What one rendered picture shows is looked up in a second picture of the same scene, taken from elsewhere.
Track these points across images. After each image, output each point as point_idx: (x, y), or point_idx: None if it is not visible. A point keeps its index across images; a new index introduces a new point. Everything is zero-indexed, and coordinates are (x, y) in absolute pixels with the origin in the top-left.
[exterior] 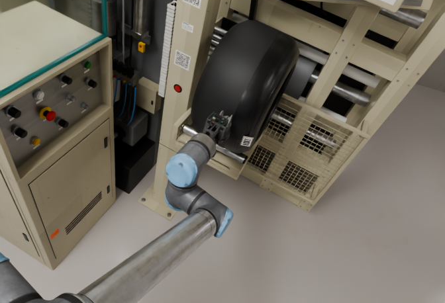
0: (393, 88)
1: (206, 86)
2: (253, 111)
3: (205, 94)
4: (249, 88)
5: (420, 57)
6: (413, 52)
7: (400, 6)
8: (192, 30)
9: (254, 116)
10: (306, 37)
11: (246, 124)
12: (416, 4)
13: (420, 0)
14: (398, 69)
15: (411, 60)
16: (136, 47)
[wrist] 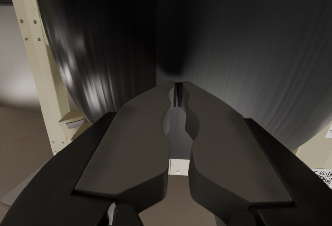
0: (30, 9)
1: (302, 137)
2: (93, 120)
3: (313, 121)
4: None
5: (39, 56)
6: (48, 57)
7: (78, 118)
8: (329, 130)
9: (79, 98)
10: None
11: (81, 72)
12: (69, 124)
13: (69, 128)
14: (44, 34)
15: (43, 50)
16: None
